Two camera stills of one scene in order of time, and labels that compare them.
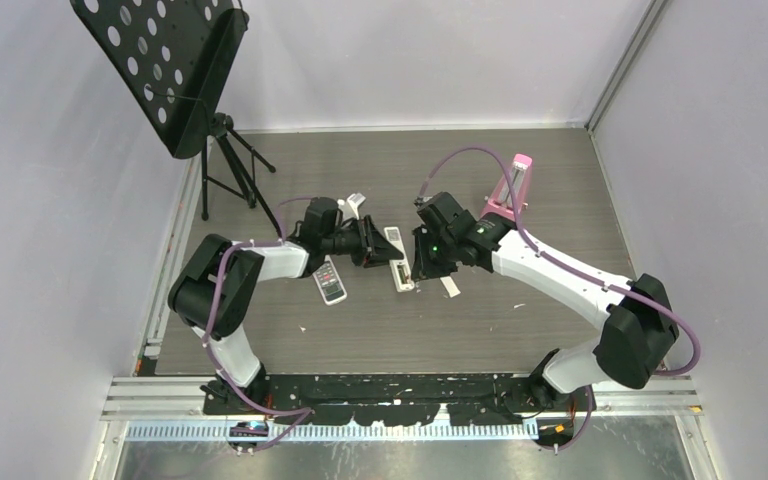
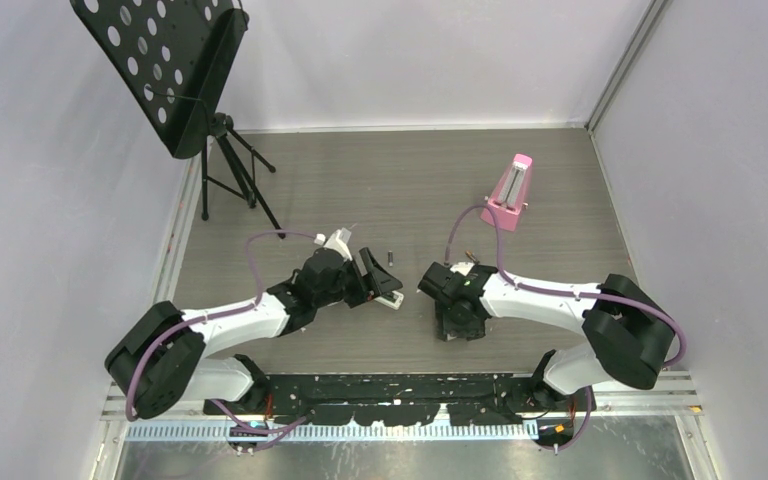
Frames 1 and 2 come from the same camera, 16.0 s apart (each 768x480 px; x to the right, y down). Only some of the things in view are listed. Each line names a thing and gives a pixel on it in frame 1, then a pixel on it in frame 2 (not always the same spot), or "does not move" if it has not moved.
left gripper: (373, 249) → (374, 283)
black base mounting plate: (374, 399) does not move
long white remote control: (399, 267) → (391, 299)
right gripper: (423, 268) → (445, 326)
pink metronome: (507, 195) does not move
